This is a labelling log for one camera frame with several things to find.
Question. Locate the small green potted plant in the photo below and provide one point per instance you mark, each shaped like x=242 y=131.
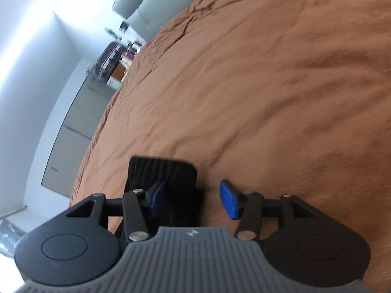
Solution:
x=110 y=32

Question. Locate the black pants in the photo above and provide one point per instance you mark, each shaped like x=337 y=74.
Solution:
x=180 y=183

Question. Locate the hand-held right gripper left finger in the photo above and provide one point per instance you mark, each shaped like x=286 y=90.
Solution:
x=158 y=197

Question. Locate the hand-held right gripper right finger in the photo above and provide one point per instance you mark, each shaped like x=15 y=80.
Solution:
x=229 y=200

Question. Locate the brown blanket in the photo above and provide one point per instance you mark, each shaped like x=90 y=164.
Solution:
x=259 y=97

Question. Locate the pink bed sheet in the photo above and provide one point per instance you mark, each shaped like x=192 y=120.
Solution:
x=149 y=43

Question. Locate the grey padded bed headboard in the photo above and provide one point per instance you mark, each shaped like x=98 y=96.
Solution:
x=152 y=15

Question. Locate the white bedside table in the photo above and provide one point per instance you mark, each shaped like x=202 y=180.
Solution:
x=118 y=73

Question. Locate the maroon suitcase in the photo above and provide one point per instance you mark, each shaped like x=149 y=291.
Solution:
x=108 y=59

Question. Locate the grey wardrobe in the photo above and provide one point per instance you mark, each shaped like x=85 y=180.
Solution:
x=76 y=128

